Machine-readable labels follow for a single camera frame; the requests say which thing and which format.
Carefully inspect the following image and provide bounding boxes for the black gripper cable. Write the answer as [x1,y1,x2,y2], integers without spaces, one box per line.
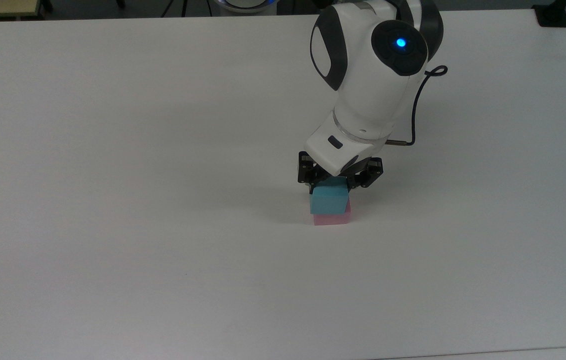
[385,64,449,147]

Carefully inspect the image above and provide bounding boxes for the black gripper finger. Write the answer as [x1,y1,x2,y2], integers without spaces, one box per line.
[347,157,385,191]
[297,150,318,195]

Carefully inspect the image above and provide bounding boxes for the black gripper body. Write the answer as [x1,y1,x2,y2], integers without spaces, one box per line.
[313,162,335,186]

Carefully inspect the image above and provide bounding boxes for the blue cube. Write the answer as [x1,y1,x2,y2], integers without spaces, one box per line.
[309,181,353,217]

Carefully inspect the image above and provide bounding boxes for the pink cube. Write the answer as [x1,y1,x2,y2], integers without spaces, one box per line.
[312,197,354,227]

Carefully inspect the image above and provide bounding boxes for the black tripod legs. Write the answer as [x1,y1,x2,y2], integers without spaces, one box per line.
[159,0,215,19]

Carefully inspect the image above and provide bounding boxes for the robot base ring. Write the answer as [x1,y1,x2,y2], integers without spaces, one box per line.
[213,0,280,14]

